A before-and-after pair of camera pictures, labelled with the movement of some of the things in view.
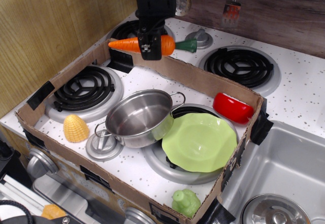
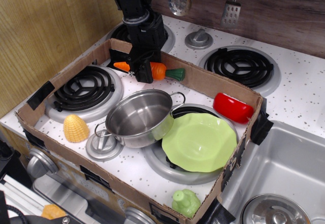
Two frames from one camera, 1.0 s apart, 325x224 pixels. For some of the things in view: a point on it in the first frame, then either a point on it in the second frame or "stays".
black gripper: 156,2 -> 147,39
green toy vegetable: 186,202 stays
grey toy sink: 289,161 stays
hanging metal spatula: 230,15 stays
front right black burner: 155,161 stays
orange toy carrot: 167,43 -> 158,71
